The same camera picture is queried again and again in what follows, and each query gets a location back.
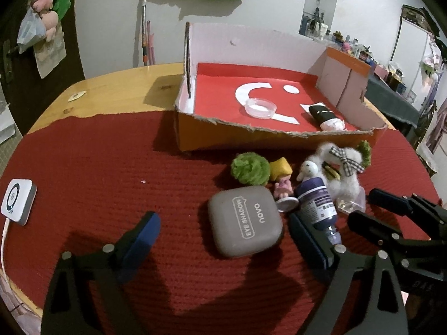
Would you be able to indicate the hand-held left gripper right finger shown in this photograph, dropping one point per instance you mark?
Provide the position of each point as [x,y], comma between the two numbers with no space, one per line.
[309,242]

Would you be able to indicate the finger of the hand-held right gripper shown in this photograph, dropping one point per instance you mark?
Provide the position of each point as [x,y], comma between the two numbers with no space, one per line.
[370,228]
[391,198]

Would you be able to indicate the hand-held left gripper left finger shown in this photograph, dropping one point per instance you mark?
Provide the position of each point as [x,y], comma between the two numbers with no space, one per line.
[141,237]

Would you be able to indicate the small clear plastic box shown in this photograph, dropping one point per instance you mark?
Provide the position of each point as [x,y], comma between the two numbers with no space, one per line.
[352,202]

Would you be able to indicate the dark blue bottle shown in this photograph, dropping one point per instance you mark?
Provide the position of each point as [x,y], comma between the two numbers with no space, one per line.
[316,202]

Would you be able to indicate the white plush toy checkered bow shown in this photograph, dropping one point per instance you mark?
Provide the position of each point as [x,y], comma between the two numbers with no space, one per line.
[344,178]

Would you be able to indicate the green pompom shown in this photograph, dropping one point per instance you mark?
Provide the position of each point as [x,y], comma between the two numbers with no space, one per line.
[249,169]
[366,151]

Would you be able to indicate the grey makeup case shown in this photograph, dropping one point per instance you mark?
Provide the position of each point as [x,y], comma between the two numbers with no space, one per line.
[244,221]

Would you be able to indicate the cardboard box with red lining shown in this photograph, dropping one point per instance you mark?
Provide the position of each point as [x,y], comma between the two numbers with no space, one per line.
[223,76]

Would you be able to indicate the yellow-haired doll figurine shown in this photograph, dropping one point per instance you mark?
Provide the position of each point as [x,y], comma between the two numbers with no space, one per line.
[283,181]

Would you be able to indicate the small white sheep figurine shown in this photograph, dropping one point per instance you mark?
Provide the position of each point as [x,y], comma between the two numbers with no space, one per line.
[308,170]

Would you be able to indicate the red woven mat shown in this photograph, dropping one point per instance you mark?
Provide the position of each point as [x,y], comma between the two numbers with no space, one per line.
[104,167]

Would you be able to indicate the dark green table cloth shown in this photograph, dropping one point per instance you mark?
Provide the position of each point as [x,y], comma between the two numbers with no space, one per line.
[387,101]

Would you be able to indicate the black and white wrapped bundle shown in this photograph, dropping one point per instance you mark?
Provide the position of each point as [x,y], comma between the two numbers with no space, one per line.
[323,115]

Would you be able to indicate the white square device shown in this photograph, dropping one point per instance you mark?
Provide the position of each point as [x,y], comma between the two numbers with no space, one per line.
[17,200]

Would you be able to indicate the clear round plastic dish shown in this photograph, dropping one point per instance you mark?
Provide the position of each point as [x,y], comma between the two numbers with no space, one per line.
[260,108]

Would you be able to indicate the small sticker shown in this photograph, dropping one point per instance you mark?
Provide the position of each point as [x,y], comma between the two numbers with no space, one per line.
[76,96]

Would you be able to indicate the row of bottles and trinkets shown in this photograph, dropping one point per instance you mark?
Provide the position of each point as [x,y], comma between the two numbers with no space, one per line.
[352,47]

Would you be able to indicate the white paper scraps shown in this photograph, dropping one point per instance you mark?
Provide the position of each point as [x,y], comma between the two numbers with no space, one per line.
[6,125]

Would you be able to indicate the dark wooden door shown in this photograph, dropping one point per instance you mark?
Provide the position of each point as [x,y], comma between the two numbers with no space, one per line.
[21,104]

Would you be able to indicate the brown paper bag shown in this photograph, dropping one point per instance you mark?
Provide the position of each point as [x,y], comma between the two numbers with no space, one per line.
[50,57]

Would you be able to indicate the translucent plastic bag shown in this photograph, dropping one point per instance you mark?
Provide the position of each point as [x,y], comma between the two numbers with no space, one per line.
[29,31]

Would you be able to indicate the pink plush toy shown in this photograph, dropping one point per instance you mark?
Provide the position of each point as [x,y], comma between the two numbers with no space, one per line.
[47,17]

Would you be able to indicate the green plush toy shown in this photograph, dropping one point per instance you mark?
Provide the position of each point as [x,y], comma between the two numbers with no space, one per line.
[63,5]

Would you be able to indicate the wall mirror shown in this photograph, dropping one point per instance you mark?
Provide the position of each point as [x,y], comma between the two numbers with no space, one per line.
[319,7]

